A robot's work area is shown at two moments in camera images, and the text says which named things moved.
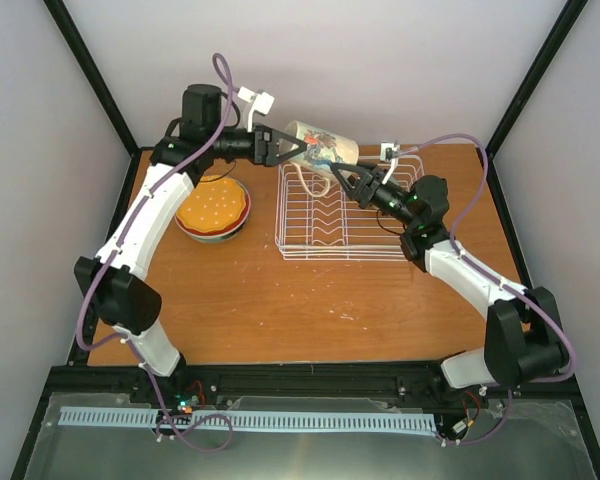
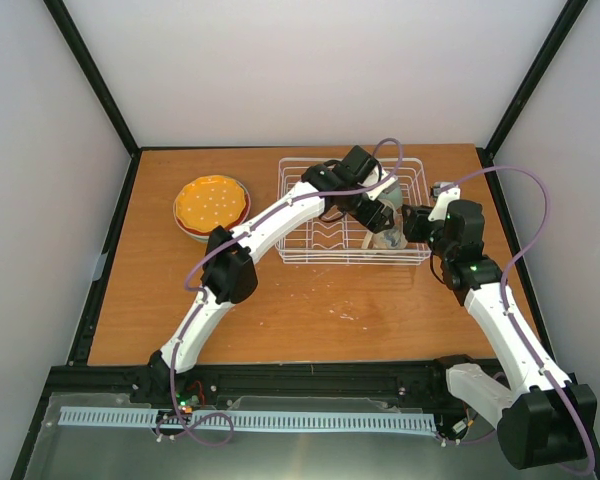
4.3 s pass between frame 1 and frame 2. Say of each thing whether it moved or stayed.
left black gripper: moved
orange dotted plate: stayed
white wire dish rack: stayed
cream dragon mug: moved
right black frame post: stayed
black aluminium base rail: stayed
